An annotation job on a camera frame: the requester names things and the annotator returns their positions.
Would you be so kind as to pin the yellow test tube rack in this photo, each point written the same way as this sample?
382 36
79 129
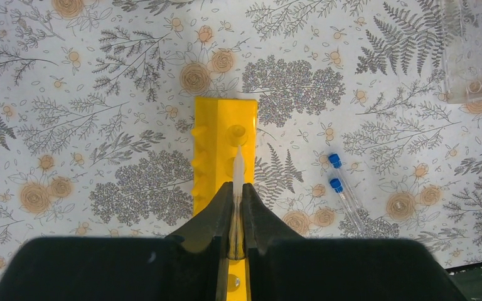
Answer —
221 125

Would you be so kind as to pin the blue capped test tube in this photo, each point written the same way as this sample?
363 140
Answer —
339 172
349 203

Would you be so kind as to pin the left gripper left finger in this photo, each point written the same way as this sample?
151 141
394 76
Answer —
199 264

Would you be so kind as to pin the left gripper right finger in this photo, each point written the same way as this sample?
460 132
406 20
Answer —
263 229

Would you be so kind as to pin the floral patterned table mat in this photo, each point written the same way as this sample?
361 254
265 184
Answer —
97 105

